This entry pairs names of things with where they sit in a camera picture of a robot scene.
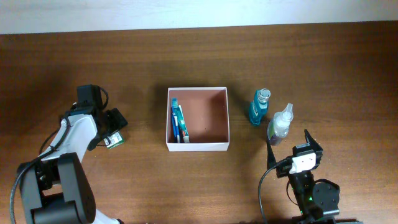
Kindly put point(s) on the white green packet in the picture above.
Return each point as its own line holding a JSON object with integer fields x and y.
{"x": 113, "y": 140}

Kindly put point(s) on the clear purple spray bottle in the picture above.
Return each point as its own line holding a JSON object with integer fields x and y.
{"x": 278, "y": 127}

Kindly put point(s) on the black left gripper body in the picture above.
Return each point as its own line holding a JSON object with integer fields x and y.
{"x": 96, "y": 139}

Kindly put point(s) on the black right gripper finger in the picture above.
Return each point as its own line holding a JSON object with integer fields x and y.
{"x": 271, "y": 161}
{"x": 313, "y": 144}

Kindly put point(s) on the blue disposable razor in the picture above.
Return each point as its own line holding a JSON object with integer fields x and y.
{"x": 174, "y": 127}

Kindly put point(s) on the pink open cardboard box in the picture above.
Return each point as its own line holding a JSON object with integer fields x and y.
{"x": 206, "y": 114}

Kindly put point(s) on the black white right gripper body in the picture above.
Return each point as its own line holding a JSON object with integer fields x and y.
{"x": 283, "y": 167}

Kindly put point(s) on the blue white toothbrush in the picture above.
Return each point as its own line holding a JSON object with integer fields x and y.
{"x": 174, "y": 108}

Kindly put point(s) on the teal mouthwash bottle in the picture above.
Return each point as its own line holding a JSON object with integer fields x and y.
{"x": 259, "y": 106}

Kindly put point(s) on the green toothpaste tube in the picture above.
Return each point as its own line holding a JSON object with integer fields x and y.
{"x": 182, "y": 125}

